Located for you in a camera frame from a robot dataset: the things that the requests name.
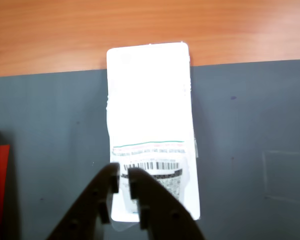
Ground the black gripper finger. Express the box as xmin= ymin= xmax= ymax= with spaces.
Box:
xmin=46 ymin=162 xmax=121 ymax=240
xmin=127 ymin=167 xmax=206 ymax=240

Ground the white sandwich package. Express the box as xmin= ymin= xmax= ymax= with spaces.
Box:
xmin=105 ymin=41 xmax=202 ymax=232

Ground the gray mat with chalk square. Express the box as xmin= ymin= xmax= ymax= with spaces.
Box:
xmin=189 ymin=58 xmax=300 ymax=240

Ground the red paper sheet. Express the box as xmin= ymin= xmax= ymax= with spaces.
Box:
xmin=0 ymin=144 xmax=11 ymax=227

